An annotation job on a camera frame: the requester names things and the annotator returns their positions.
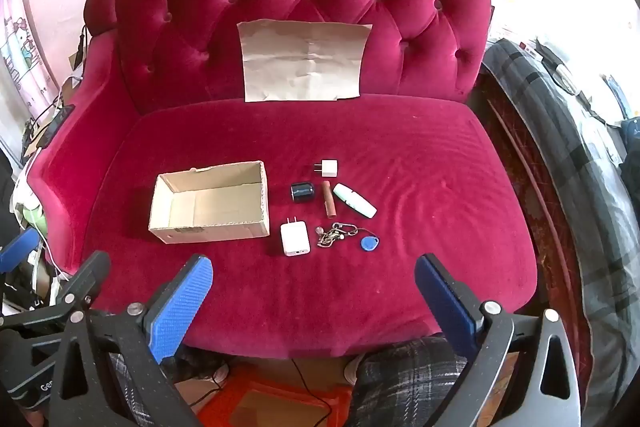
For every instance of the black cylindrical container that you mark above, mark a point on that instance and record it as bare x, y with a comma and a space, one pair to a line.
301, 191

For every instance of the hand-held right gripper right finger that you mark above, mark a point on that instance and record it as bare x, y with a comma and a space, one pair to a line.
445, 302

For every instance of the large white plug charger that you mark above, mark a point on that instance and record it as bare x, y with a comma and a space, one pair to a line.
294, 239

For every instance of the grey plaid blanket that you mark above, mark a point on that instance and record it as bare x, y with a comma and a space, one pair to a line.
590, 207

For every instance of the small white plug charger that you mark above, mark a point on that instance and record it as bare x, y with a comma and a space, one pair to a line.
329, 168

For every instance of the creased brown paper sheet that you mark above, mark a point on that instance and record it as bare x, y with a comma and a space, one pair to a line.
302, 62

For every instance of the pale blue bottle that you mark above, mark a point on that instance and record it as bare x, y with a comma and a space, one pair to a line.
352, 199

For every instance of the person's plaid trouser leg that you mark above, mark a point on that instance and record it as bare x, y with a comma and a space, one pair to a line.
400, 377

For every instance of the orange plastic stool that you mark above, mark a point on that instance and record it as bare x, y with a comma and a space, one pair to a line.
270, 397

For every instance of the red velvet tufted sofa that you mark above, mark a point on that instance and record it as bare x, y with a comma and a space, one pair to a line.
350, 157

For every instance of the brown lipstick tube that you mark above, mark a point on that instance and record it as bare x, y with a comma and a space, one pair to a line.
328, 199

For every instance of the cartoon print curtain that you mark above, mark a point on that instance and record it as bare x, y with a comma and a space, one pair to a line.
20, 42

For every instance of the cardboard box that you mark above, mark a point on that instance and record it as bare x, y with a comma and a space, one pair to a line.
210, 207

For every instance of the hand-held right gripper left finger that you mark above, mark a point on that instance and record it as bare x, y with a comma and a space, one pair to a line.
180, 307

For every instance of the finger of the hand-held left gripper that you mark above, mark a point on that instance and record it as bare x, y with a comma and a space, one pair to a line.
87, 277
17, 249

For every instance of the white shoe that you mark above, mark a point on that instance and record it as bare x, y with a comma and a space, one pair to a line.
352, 369
220, 374

